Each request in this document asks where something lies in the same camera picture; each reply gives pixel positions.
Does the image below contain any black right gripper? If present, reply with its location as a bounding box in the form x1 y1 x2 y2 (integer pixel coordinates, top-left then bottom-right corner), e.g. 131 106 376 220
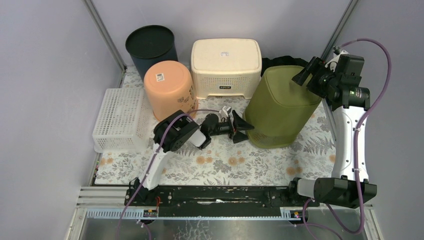
290 56 339 99

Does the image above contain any green ribbed waste bin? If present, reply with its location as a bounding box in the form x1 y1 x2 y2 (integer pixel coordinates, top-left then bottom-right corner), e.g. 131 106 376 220
243 65 321 149

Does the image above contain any cream perforated plastic basket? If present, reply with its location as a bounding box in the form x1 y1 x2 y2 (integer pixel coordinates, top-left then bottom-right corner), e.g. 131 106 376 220
190 38 262 99

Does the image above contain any orange bucket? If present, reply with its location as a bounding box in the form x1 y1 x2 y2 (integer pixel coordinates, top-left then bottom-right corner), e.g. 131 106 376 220
143 60 199 122

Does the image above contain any white perforated basket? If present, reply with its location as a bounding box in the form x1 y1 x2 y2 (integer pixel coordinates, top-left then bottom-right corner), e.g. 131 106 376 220
92 87 152 153

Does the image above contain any dark blue cylindrical bin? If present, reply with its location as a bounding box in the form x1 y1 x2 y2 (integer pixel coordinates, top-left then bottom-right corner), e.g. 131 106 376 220
125 25 179 79

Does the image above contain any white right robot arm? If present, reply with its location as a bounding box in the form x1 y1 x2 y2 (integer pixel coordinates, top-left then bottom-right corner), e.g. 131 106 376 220
286 54 378 209

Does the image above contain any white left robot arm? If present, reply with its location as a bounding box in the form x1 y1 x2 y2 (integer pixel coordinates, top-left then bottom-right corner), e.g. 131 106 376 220
126 106 255 206

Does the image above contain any black cloth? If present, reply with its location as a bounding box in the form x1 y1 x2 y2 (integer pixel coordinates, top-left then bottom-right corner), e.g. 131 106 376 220
262 55 309 69

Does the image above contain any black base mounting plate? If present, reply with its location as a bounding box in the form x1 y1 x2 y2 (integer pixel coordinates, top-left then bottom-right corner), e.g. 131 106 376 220
124 185 307 211

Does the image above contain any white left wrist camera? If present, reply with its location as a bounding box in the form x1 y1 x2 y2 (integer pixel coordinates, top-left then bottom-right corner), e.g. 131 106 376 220
219 105 232 122

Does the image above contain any slotted aluminium cable rail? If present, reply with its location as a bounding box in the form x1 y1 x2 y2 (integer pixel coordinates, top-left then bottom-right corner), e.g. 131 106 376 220
84 206 304 221

